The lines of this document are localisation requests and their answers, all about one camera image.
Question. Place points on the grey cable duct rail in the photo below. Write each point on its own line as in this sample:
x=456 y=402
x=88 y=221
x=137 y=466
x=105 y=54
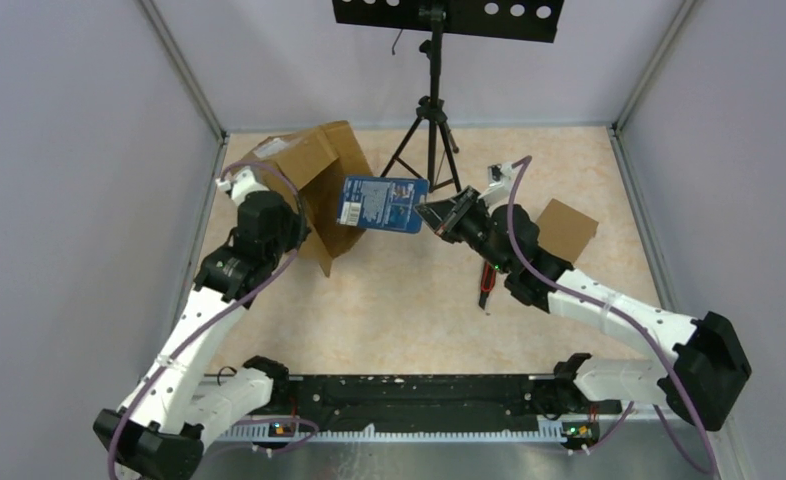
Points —
x=548 y=432

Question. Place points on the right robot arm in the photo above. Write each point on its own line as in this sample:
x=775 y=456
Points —
x=696 y=366

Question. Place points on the large cardboard box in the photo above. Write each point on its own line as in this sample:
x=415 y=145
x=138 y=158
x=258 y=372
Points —
x=318 y=161

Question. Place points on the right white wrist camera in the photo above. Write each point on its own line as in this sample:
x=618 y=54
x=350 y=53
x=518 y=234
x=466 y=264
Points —
x=500 y=181

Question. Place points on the blue blister pack item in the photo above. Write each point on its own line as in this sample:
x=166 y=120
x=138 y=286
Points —
x=385 y=204

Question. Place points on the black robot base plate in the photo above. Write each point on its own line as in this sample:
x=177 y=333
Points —
x=439 y=403

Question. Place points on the black perforated plate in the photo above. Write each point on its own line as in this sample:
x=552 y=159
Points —
x=534 y=21

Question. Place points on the small cardboard box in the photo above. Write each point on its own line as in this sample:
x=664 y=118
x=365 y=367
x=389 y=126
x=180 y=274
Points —
x=564 y=231

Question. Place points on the red black utility knife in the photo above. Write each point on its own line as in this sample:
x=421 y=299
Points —
x=486 y=285

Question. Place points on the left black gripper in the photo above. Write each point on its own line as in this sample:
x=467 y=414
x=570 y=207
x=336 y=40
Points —
x=298 y=228

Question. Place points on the black tripod stand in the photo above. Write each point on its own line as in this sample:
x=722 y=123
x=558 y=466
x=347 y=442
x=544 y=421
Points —
x=430 y=109

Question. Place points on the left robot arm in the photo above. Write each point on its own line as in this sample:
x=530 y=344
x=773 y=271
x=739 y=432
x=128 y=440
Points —
x=162 y=429

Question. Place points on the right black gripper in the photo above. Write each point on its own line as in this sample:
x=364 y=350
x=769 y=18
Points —
x=444 y=217

